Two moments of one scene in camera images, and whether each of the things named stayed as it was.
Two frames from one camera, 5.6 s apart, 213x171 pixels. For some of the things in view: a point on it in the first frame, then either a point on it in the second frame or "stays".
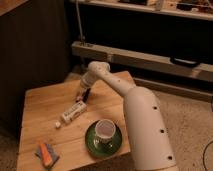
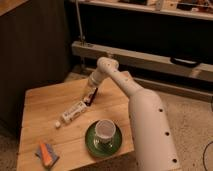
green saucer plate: (99, 149) stays
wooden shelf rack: (171, 36) stays
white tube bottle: (68, 115) stays
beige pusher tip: (82, 92) -> (89, 92)
